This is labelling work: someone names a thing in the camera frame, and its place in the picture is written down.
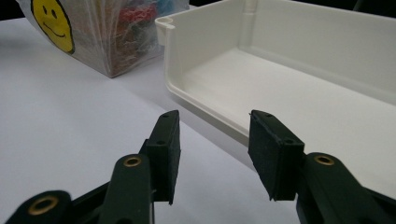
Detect clear plastic smiley bag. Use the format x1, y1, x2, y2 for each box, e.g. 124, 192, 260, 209
15, 0, 191, 78

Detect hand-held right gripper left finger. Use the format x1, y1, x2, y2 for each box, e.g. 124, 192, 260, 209
138, 109, 182, 205

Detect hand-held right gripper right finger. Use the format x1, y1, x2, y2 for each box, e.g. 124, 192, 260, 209
247, 109, 305, 202

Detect white plastic bin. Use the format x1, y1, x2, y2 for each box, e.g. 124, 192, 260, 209
154, 0, 396, 200

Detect white table cover sheet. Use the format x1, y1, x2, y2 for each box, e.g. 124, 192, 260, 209
0, 4, 300, 224

